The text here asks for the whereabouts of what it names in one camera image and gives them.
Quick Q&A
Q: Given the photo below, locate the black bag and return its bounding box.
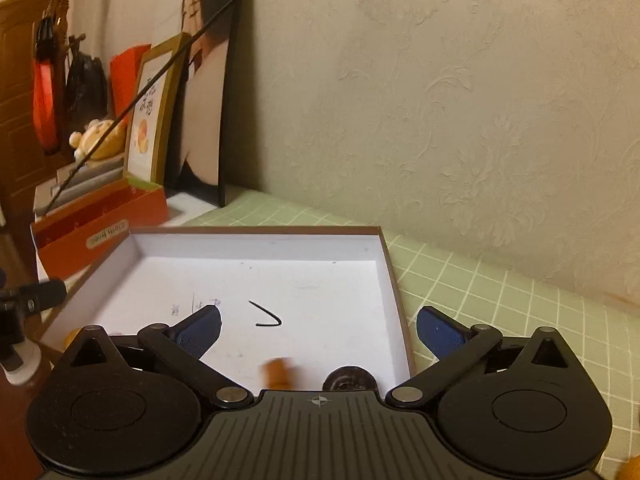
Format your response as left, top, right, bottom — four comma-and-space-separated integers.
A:
65, 35, 108, 136

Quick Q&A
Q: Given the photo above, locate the black cable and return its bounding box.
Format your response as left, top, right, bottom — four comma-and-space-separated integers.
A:
45, 0, 291, 213

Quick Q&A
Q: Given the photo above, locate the dark brown round fruit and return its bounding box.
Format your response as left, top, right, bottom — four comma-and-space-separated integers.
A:
322, 366, 379, 392

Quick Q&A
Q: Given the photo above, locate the white plastic object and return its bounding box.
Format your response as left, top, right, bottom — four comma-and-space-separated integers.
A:
0, 342, 43, 386

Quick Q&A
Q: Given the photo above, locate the wooden framed picture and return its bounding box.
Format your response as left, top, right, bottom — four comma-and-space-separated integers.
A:
122, 32, 191, 186

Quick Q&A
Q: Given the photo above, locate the portrait wall poster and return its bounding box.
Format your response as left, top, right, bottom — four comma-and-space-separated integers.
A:
165, 0, 253, 208

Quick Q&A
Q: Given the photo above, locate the wooden door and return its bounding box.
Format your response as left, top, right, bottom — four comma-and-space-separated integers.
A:
0, 0, 56, 201

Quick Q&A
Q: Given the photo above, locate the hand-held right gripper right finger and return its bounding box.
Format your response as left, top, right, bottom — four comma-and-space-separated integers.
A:
385, 305, 576, 409

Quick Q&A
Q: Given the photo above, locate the white shallow cardboard box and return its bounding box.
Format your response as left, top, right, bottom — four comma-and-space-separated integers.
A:
37, 226, 417, 396

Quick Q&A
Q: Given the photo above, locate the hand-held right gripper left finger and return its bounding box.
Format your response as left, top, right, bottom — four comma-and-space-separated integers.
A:
64, 305, 253, 409

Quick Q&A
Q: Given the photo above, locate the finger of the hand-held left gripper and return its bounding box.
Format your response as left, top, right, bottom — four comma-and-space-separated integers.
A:
0, 280, 67, 313

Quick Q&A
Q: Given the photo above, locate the red hanging bag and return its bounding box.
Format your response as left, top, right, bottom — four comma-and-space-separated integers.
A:
32, 15, 66, 153

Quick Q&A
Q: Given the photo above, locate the red paper bag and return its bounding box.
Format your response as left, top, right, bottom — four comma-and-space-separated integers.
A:
110, 44, 152, 126

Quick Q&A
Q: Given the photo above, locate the stack of grey books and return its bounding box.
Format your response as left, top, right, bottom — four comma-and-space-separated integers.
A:
34, 152, 126, 216

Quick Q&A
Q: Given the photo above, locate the orange cardboard box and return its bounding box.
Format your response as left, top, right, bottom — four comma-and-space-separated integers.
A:
30, 172, 170, 281

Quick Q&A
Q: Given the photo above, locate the yellow plush toy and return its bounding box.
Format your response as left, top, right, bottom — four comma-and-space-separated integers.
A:
69, 117, 128, 161

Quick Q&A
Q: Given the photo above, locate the green grid tablecloth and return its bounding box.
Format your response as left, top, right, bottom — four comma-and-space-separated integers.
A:
177, 185, 640, 480

